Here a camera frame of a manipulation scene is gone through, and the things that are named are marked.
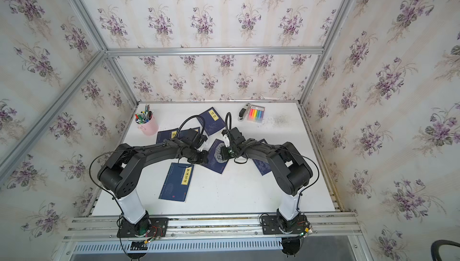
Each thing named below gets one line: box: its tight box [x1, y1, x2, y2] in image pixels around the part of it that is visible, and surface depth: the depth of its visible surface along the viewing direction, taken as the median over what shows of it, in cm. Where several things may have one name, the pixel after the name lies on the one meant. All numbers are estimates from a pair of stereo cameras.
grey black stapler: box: [237, 102, 251, 121], surface depth 113 cm
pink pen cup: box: [134, 113, 159, 136], surface depth 100 cm
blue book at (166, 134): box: [155, 128, 180, 145], surface depth 104 cm
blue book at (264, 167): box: [252, 158, 273, 176], surface depth 92 cm
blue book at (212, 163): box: [203, 138, 229, 175], surface depth 92 cm
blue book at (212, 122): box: [197, 106, 226, 136], surface depth 111 cm
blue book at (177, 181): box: [158, 162, 195, 202], surface depth 86 cm
